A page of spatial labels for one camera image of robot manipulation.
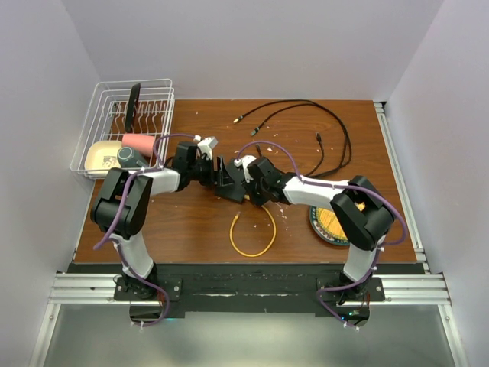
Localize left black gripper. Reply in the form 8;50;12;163
189;158;235;189

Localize black network switch box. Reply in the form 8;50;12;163
215;162;246;203

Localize yellow ethernet patch cable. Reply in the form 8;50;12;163
229;195;277;258

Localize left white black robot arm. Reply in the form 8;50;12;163
90;136;219;300

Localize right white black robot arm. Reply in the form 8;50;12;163
234;155;394;300

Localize round gold wafer plate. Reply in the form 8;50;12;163
309;206;350;246

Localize pink cup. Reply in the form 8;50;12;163
121;133;156;157

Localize dark teal cup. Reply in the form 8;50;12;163
117;146;148;169

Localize black tablet in rack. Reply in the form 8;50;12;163
125;83;141;133

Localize cream square plate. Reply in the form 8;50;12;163
84;140;122;177

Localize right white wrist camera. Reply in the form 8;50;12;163
234;155;257;183

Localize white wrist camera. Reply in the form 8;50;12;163
234;155;257;183
193;135;218;160

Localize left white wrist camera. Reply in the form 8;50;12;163
193;135;218;160

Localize black cable with usb plug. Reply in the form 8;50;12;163
250;103;345;179

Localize black cable with gold plug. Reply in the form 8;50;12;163
231;99;351;177

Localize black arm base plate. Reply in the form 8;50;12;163
114;264;385;326

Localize white wire dish rack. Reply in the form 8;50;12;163
70;79;175;179

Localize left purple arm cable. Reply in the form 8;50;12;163
92;133;202;326

